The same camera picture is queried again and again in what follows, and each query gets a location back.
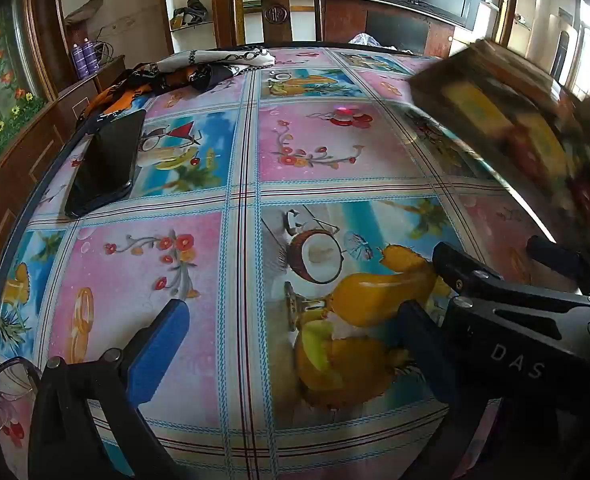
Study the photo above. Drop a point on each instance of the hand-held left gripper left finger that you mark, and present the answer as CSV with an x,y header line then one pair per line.
x,y
161,345

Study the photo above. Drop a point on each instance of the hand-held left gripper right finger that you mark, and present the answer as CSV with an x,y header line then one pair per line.
x,y
427,360

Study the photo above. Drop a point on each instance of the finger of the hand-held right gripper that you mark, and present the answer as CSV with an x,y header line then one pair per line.
x,y
565,260
467,272

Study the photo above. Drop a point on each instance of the cardboard box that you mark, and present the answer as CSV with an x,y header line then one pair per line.
x,y
505,105

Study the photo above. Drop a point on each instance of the eyeglasses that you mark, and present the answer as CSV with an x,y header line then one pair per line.
x,y
5,385

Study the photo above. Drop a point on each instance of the printed fruit tablecloth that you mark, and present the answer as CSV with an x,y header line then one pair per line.
x,y
325,155

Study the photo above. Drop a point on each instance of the black smartphone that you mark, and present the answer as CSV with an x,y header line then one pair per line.
x,y
107,160

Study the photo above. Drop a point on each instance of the wooden sideboard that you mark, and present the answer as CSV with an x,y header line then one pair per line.
x,y
25,160

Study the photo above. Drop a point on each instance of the white plastic bag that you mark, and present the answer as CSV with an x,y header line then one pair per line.
x,y
361,39

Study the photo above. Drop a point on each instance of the patterned black orange scarf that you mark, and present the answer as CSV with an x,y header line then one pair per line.
x,y
175,72

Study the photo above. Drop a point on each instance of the purple bottle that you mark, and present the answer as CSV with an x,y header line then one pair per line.
x,y
79,60
91,55

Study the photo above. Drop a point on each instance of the wooden armchair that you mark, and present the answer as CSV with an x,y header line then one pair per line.
x,y
275,10

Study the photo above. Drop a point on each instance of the dark bundle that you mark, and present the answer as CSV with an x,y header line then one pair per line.
x,y
191,10

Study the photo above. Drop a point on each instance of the brown wood ornament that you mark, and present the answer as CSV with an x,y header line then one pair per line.
x,y
82,10

